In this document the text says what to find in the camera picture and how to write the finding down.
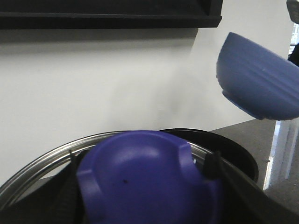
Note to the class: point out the blue plastic bowl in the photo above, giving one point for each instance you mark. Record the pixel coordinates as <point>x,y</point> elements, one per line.
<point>258,81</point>

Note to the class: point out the blue saucepan with long handle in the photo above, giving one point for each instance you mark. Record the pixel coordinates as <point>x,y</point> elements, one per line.
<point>231,151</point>

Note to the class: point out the glass pot lid blue knob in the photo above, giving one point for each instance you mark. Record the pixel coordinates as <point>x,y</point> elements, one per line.
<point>145,177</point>

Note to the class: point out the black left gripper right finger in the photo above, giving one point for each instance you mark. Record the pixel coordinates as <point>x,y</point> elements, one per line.
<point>242,201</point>

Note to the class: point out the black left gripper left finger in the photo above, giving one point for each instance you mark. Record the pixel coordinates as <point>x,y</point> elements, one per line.
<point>58,201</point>

